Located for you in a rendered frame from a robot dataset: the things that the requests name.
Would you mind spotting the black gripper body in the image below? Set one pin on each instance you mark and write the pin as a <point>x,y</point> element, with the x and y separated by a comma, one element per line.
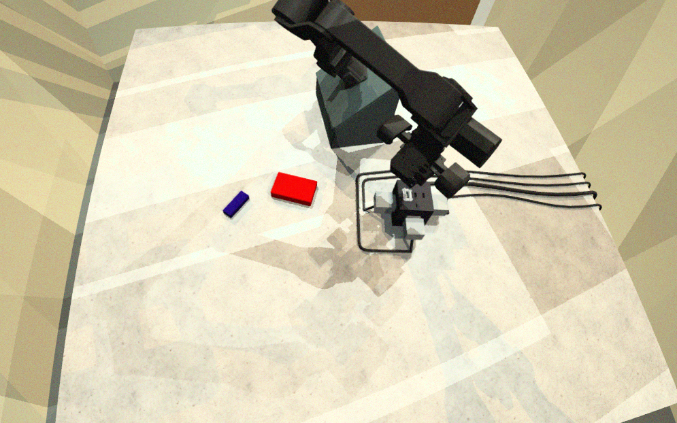
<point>451,179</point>

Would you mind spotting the red rectangular block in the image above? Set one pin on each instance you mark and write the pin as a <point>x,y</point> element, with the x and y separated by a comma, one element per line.
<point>293,188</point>

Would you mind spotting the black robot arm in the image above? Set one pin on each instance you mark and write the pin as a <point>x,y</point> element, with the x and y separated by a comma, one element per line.
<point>346,47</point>

